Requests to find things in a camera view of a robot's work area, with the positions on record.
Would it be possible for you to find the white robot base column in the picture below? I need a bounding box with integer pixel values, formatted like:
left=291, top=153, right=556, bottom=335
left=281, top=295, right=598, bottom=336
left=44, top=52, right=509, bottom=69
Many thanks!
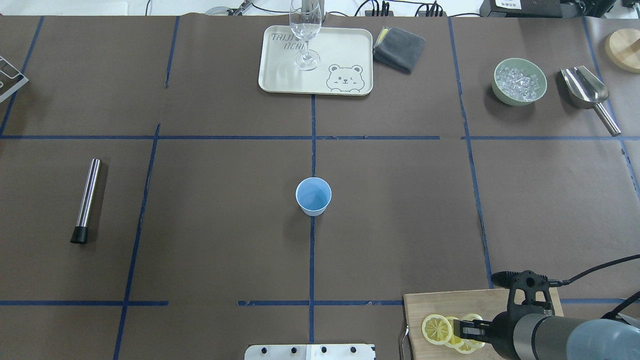
left=244, top=343, right=377, bottom=360

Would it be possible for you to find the green bowl of ice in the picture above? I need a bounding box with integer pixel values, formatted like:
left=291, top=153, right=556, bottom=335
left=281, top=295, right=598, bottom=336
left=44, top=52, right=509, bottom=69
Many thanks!
left=491, top=58, right=547, bottom=106

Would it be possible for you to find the lemon slice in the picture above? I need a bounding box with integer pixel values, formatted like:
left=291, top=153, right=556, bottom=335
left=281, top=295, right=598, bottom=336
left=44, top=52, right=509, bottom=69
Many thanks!
left=420, top=314, right=453, bottom=346
left=445, top=316, right=464, bottom=349
left=462, top=313, right=485, bottom=349
left=454, top=339, right=484, bottom=354

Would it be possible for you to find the steel muddler black tip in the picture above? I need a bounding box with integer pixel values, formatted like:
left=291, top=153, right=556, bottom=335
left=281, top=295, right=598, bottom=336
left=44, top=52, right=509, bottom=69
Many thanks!
left=70, top=158, right=102, bottom=245

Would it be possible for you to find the white wire cup rack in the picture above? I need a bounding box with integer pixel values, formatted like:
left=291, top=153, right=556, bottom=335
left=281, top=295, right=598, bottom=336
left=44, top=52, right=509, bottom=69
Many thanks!
left=0, top=55, right=29, bottom=103

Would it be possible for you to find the metal ice scoop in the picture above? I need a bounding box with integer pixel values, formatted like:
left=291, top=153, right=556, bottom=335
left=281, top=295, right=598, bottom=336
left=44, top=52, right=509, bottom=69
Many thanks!
left=560, top=65, right=622, bottom=137

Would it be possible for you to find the cream bear serving tray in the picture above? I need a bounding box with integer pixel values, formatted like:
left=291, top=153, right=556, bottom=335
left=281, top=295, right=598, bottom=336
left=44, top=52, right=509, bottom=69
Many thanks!
left=258, top=25, right=374, bottom=96

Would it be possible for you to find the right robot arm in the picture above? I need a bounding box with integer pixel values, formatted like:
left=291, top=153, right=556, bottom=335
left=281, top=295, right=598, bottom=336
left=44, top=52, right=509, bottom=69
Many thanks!
left=452, top=269, right=640, bottom=360

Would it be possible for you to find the light blue plastic cup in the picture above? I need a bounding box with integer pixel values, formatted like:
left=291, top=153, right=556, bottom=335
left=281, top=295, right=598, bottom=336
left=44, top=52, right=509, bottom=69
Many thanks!
left=295, top=177, right=333, bottom=217

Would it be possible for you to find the clear wine glass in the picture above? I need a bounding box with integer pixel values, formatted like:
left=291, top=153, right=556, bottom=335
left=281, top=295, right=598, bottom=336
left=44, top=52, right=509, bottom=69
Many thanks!
left=289, top=0, right=323, bottom=71

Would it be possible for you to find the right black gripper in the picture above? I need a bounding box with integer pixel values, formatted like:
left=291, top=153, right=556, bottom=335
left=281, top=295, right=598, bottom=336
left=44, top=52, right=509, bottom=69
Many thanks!
left=452, top=269, right=555, bottom=346

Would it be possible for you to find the dark grey folded cloth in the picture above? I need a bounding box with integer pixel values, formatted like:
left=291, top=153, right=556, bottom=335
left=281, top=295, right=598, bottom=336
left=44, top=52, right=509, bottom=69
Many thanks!
left=372, top=27, right=426, bottom=75

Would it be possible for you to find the wooden cutting board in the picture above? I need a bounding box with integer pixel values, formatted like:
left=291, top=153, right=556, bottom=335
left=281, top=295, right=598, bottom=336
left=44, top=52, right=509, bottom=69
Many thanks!
left=403, top=286, right=576, bottom=360

